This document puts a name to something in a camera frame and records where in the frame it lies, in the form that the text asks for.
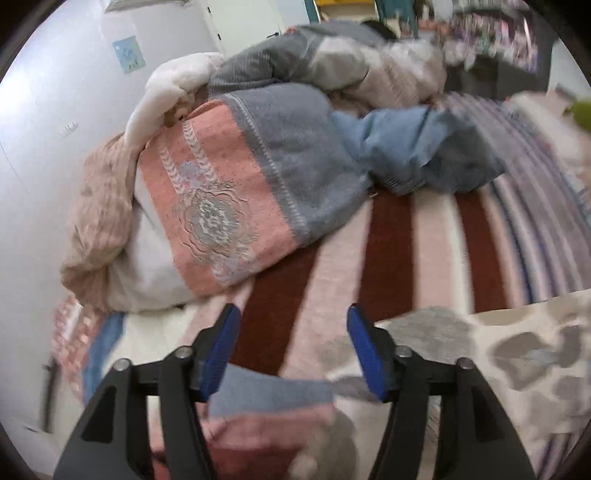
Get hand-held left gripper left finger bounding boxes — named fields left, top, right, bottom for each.
left=53, top=303, right=242, bottom=480

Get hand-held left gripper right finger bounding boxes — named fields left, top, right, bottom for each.
left=346, top=303, right=536, bottom=480

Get white grey spotted pants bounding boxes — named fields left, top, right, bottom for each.
left=323, top=288, right=591, bottom=480

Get pink grey folded towel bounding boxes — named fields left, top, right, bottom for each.
left=150, top=364, right=338, bottom=480

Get striped bed sheet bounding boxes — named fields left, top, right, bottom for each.
left=111, top=92, right=591, bottom=407

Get white pillow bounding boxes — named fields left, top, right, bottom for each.
left=108, top=185, right=195, bottom=312

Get pink blue patterned cloth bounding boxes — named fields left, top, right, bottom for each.
left=52, top=295, right=126, bottom=404

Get pink and grey patterned towel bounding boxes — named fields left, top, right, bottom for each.
left=139, top=90, right=375, bottom=296

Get black stick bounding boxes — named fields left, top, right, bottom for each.
left=41, top=360, right=60, bottom=435

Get beige striped pillow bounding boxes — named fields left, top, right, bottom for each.
left=60, top=134, right=148, bottom=310

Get blue denim jeans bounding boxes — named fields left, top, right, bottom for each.
left=330, top=105, right=506, bottom=197

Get small brown plush toy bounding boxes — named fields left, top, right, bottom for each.
left=165, top=102, right=191, bottom=129

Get white fluffy blanket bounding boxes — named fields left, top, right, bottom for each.
left=124, top=52, right=227, bottom=148

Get grey patchwork quilt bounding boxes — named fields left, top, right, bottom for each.
left=208, top=21, right=448, bottom=116

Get green thing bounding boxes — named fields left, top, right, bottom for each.
left=567, top=99, right=591, bottom=124

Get white door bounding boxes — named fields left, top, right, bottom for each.
left=203, top=0, right=284, bottom=56

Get dark shelf with colourful things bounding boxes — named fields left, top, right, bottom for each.
left=445, top=7, right=557, bottom=100

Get light blue wall poster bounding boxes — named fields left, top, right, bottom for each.
left=112, top=35, right=147, bottom=75

